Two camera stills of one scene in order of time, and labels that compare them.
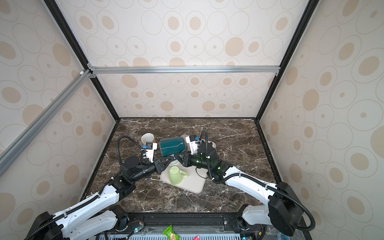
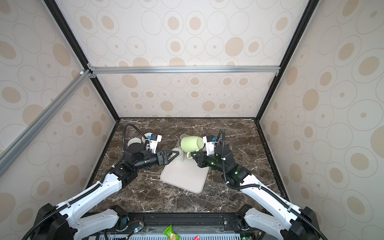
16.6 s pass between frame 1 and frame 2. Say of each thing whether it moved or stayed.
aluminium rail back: stayed
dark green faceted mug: moved
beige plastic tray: stayed
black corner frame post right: stayed
